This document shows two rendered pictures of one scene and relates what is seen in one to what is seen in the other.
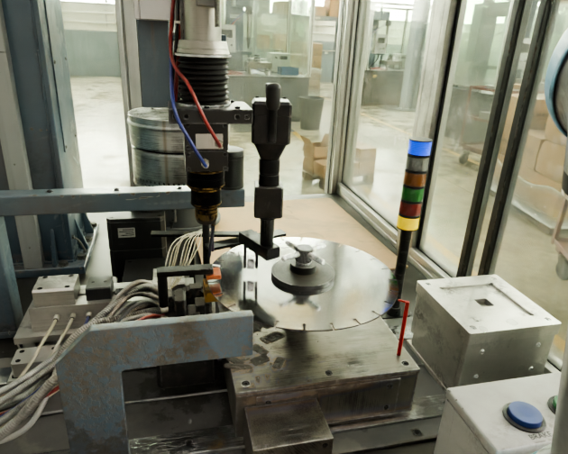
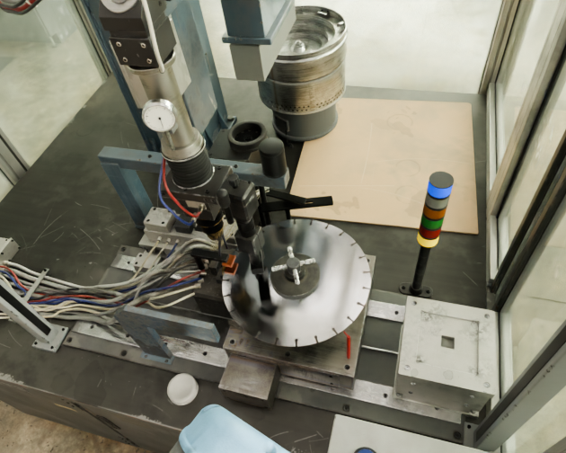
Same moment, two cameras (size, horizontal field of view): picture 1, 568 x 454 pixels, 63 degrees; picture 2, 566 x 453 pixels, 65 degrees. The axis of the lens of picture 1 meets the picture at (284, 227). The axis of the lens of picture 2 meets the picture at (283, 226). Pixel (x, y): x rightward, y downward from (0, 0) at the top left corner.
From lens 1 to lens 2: 0.65 m
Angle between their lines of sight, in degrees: 41
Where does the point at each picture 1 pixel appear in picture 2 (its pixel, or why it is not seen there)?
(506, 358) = (438, 393)
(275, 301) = (256, 300)
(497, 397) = (363, 438)
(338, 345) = not seen: hidden behind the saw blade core
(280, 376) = (256, 343)
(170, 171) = (278, 95)
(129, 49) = not seen: outside the picture
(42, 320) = (153, 236)
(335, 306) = (293, 321)
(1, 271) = (132, 197)
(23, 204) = (134, 164)
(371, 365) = (321, 359)
